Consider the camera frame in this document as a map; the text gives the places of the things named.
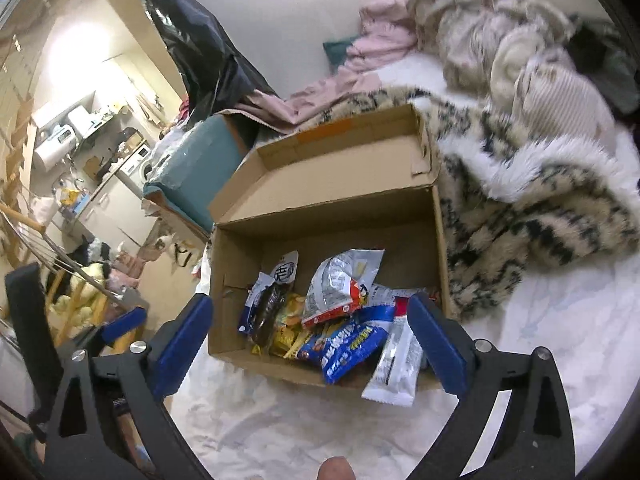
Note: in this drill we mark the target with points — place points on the right hand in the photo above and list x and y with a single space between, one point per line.
336 468

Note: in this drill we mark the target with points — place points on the beige black patterned fuzzy blanket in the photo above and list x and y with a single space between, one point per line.
509 198

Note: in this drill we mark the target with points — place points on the white washing machine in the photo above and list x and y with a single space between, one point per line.
133 171

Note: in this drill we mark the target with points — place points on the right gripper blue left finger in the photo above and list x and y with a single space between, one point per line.
109 420

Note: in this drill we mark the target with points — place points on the brown cardboard box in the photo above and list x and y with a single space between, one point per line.
366 182

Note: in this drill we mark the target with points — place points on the teal pillow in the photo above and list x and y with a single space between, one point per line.
336 51

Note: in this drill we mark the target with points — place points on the white silver snack wrapper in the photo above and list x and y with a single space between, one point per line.
394 379

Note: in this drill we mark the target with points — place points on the blue white snack pack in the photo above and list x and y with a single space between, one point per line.
251 303

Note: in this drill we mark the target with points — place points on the silver red snack bag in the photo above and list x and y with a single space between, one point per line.
341 285

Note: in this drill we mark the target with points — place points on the dark brown chocolate pack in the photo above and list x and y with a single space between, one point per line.
268 307

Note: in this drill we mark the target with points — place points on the yellow striped snack box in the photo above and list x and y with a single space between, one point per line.
300 342

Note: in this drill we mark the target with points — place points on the blue cookie snack bag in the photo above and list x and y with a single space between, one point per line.
340 346

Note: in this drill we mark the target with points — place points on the white grey crumpled bedding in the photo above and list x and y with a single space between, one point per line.
513 53

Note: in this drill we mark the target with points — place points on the dark clothes pile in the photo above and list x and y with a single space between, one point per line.
598 53

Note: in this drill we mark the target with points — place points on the wooden yellow rack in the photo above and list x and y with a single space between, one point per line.
81 288

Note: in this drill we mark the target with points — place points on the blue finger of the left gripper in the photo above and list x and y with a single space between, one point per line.
125 323

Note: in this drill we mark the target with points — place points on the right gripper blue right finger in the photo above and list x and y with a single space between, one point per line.
535 439

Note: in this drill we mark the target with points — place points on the black plastic bag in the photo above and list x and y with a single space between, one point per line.
214 72

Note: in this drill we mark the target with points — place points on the white black logo packet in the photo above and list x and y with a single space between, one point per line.
284 272

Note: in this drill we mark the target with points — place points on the teal cardboard box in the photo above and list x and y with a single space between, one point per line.
190 167

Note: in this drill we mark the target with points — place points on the yellow chip bag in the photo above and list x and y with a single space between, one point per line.
287 325

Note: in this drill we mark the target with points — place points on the pink crumpled clothing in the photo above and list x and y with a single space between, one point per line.
387 34

